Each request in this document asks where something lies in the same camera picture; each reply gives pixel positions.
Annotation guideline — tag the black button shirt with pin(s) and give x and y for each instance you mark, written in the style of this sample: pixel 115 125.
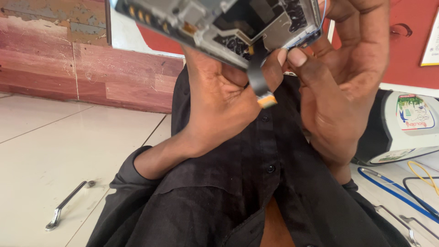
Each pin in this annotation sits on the black button shirt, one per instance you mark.
pixel 212 192

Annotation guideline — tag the gold framed white sheet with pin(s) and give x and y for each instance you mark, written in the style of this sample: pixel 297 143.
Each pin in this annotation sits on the gold framed white sheet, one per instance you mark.
pixel 432 44

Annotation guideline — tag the person's right hand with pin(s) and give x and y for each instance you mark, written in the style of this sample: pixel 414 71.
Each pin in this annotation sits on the person's right hand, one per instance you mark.
pixel 343 96

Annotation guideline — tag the person's left hand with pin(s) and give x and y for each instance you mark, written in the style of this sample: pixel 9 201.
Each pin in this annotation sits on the person's left hand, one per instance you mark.
pixel 219 103

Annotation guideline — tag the white appliance with colourful label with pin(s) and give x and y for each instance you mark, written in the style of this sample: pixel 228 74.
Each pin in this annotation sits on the white appliance with colourful label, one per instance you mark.
pixel 387 137

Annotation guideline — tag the smartphone without back cover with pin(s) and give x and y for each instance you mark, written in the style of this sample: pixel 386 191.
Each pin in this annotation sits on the smartphone without back cover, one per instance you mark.
pixel 219 27

